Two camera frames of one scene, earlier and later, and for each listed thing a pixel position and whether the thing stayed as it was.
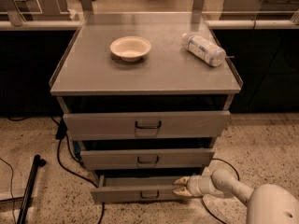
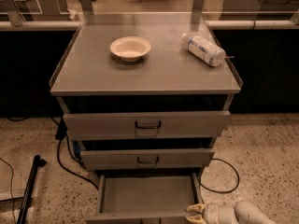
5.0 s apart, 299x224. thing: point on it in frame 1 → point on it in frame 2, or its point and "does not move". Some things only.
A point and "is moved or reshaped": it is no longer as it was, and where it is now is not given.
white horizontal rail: (212, 23) does not move
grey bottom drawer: (116, 189) is moved or reshaped
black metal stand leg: (36, 162) does not move
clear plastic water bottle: (210, 53) does not move
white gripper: (195, 186) → (211, 214)
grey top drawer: (133, 125) does not move
